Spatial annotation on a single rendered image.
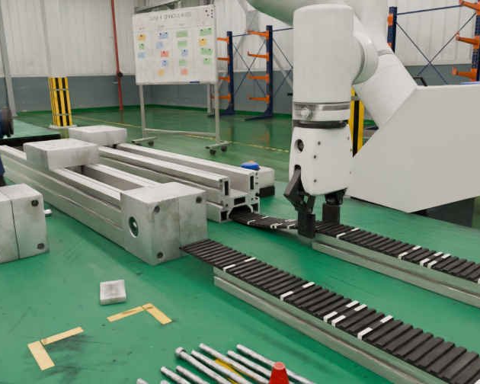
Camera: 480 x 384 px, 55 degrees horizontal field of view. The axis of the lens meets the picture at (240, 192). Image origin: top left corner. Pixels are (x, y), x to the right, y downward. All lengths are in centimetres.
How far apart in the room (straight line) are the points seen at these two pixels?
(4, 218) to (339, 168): 50
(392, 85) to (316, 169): 46
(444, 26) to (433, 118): 826
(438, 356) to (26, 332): 41
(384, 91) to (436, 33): 816
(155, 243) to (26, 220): 21
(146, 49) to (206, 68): 111
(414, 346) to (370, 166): 60
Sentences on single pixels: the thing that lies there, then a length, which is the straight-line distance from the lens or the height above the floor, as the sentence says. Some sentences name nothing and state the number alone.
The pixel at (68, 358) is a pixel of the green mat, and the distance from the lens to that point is 51.
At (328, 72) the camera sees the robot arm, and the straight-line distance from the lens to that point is 66.
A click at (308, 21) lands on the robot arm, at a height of 111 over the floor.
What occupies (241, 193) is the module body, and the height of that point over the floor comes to 82.
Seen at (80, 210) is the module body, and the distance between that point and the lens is 91.
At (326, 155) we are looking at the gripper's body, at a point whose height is 93.
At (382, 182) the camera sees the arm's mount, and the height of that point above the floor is 83.
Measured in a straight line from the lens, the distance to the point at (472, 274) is 61.
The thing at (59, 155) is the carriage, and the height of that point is 89.
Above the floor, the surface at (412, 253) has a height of 81.
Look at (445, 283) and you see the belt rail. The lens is 62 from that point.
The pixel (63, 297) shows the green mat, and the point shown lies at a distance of 63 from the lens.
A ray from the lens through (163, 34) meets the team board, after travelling 692.
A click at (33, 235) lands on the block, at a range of 78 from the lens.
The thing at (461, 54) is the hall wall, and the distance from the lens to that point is 898.
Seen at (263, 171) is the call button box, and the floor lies 84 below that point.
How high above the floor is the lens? 104
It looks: 14 degrees down
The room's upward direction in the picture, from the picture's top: 1 degrees counter-clockwise
